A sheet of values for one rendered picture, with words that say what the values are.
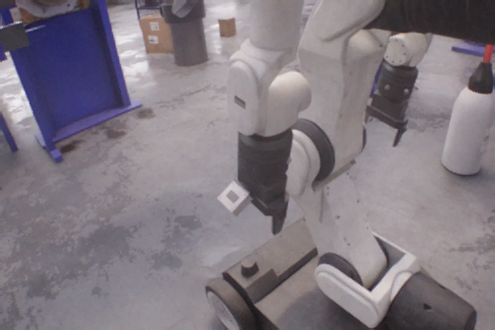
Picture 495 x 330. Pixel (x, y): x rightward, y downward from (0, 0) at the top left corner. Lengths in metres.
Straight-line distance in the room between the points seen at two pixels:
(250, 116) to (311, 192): 0.34
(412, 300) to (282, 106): 0.53
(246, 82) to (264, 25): 0.07
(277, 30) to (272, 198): 0.29
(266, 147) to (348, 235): 0.39
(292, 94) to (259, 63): 0.09
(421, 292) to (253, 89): 0.59
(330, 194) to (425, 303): 0.32
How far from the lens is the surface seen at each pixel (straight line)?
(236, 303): 0.98
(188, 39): 3.62
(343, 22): 0.55
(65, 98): 2.80
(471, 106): 1.73
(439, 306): 0.82
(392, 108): 0.88
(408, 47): 0.78
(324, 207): 0.80
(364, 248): 0.87
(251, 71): 0.43
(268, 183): 0.57
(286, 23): 0.43
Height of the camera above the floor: 1.00
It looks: 33 degrees down
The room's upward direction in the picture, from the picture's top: 6 degrees counter-clockwise
